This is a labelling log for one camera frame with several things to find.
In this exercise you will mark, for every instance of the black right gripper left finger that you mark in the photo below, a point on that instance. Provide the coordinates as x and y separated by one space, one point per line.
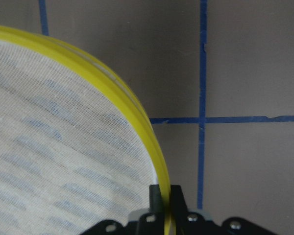
156 217

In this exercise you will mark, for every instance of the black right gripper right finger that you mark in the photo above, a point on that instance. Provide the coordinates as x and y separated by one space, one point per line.
185 222

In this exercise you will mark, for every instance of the yellow steamer basket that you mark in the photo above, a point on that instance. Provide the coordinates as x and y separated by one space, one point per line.
127 102

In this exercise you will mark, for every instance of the white steamer cloth liner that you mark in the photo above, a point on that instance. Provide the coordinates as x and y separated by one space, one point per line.
51 137

